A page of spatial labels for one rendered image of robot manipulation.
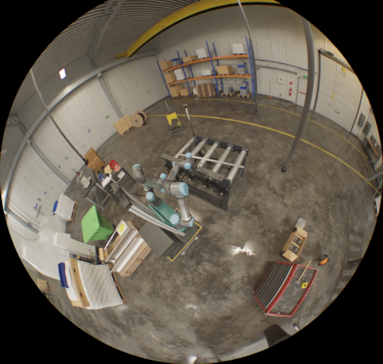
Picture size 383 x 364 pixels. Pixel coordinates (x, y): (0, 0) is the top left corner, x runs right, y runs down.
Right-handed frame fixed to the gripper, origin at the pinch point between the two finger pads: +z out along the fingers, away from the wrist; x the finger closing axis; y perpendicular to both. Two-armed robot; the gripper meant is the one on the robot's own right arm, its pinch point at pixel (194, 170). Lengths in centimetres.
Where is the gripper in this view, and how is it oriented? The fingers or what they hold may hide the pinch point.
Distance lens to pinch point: 155.4
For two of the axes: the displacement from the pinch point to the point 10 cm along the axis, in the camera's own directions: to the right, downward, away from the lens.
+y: 5.7, -7.2, 3.9
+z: 2.5, 6.0, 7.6
